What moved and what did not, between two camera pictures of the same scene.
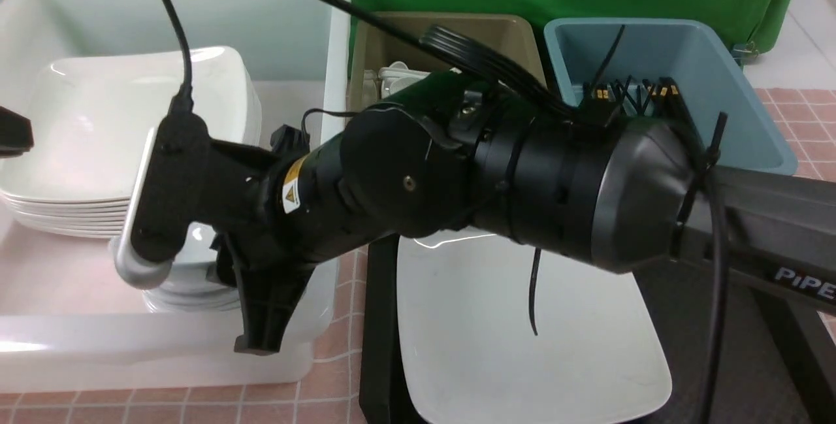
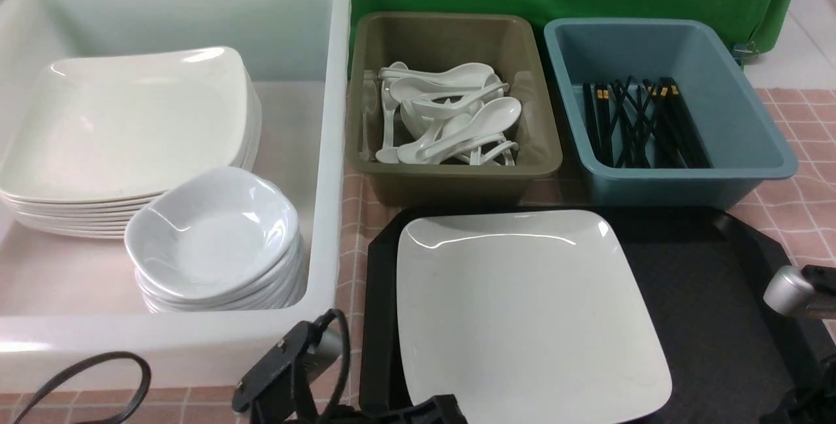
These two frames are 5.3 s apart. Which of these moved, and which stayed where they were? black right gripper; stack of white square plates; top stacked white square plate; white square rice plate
Moved: black right gripper
Stayed: top stacked white square plate; white square rice plate; stack of white square plates
